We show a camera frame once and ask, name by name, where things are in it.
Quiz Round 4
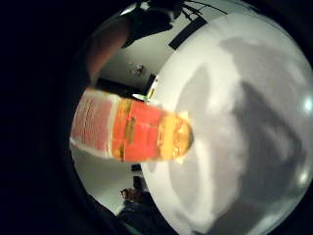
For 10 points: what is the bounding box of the red label yellow liquid bottle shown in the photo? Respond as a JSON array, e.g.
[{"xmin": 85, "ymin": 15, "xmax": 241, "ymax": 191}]
[{"xmin": 68, "ymin": 87, "xmax": 195, "ymax": 165}]

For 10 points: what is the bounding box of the black rectangular panel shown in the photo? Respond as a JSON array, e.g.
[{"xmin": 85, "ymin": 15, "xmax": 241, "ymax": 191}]
[{"xmin": 168, "ymin": 16, "xmax": 209, "ymax": 51}]

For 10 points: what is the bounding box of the the person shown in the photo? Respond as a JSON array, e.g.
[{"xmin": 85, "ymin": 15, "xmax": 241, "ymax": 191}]
[{"xmin": 121, "ymin": 0, "xmax": 185, "ymax": 49}]

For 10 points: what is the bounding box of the thin black cable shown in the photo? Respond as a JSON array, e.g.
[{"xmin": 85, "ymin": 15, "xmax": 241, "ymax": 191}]
[{"xmin": 181, "ymin": 0, "xmax": 229, "ymax": 23}]

